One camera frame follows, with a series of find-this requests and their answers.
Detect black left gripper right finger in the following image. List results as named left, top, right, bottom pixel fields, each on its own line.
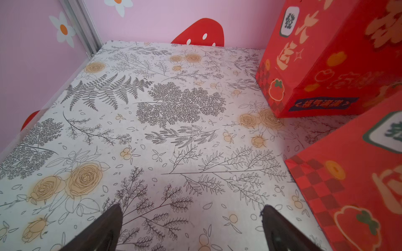
left=260, top=205, right=321, bottom=251

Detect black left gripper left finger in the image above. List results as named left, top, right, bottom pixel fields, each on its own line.
left=61, top=205, right=123, bottom=251

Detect red paper gift bag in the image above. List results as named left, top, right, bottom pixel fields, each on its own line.
left=286, top=92, right=402, bottom=251

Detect red paper bag back left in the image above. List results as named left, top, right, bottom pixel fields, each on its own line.
left=256, top=0, right=402, bottom=118

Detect silver aluminium corner post left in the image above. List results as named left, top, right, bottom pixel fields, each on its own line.
left=59, top=0, right=103, bottom=59

